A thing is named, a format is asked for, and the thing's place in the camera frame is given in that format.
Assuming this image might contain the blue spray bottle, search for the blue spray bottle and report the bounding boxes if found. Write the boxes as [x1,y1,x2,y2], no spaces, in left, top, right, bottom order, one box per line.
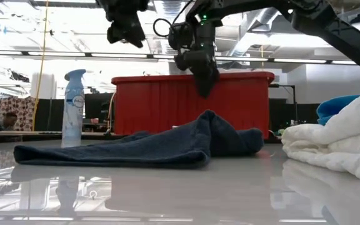
[61,69,88,149]

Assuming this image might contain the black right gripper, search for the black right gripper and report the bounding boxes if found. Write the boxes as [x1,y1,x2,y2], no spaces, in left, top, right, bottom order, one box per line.
[174,17,224,99]

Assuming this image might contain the large red plastic bin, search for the large red plastic bin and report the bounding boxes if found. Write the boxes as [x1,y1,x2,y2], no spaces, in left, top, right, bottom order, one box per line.
[111,71,276,140]

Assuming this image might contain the person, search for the person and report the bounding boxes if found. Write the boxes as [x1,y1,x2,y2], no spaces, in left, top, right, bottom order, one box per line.
[2,111,19,131]

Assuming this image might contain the black garment with white tag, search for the black garment with white tag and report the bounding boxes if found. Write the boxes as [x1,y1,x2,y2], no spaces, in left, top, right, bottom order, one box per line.
[13,109,264,170]

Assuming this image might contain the background workbench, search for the background workbench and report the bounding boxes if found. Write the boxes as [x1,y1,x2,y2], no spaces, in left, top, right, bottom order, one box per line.
[0,130,118,144]

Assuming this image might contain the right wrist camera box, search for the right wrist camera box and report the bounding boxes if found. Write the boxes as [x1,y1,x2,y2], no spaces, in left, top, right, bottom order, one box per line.
[167,21,195,51]

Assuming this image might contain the yellow wooden pole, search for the yellow wooden pole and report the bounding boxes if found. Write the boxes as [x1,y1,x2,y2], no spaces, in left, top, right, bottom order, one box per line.
[31,0,50,131]

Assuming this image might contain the blue cloth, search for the blue cloth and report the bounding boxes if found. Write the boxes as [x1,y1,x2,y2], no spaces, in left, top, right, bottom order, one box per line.
[316,84,360,126]

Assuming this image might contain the brown patterned fabric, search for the brown patterned fabric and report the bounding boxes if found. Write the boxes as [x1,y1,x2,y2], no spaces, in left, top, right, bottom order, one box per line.
[0,96,38,131]

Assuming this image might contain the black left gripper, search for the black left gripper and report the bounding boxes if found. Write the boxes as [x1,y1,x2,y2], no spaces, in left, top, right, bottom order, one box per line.
[96,0,150,49]

